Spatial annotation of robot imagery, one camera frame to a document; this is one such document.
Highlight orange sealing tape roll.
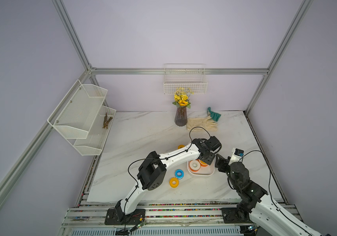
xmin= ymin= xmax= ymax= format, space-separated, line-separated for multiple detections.
xmin=199 ymin=160 xmax=208 ymax=167
xmin=188 ymin=160 xmax=201 ymax=172

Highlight blue sealing tape roll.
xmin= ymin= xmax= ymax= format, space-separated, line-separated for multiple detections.
xmin=175 ymin=169 xmax=184 ymax=180

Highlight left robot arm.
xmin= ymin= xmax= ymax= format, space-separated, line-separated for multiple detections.
xmin=115 ymin=136 xmax=222 ymax=222

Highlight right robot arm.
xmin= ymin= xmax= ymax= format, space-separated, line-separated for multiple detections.
xmin=215 ymin=155 xmax=321 ymax=236

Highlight white storage box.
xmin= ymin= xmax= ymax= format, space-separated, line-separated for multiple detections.
xmin=187 ymin=161 xmax=215 ymax=177

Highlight cream cotton glove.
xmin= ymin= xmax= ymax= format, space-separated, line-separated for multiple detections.
xmin=186 ymin=116 xmax=218 ymax=131

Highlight purple glass vase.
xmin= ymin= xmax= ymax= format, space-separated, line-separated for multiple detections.
xmin=174 ymin=107 xmax=187 ymax=127

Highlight yellow artificial flowers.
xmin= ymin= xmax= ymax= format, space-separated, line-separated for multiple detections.
xmin=172 ymin=88 xmax=194 ymax=109

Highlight brown sticks bundle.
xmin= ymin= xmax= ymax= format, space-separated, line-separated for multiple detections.
xmin=103 ymin=113 xmax=113 ymax=129

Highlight lower white mesh shelf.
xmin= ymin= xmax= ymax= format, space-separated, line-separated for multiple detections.
xmin=74 ymin=106 xmax=116 ymax=156

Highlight white mesh shelf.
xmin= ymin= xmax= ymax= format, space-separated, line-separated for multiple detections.
xmin=74 ymin=106 xmax=116 ymax=156
xmin=47 ymin=80 xmax=107 ymax=139

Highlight upper white mesh shelf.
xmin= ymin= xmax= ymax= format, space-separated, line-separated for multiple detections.
xmin=47 ymin=80 xmax=107 ymax=139

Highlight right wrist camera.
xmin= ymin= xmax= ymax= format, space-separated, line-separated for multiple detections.
xmin=228 ymin=148 xmax=244 ymax=165

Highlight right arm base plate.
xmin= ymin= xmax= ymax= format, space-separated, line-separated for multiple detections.
xmin=221 ymin=201 xmax=257 ymax=224

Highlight white wire wall basket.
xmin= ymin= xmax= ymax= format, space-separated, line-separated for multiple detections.
xmin=164 ymin=64 xmax=208 ymax=95

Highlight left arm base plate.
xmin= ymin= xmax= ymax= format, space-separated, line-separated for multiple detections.
xmin=104 ymin=200 xmax=146 ymax=225

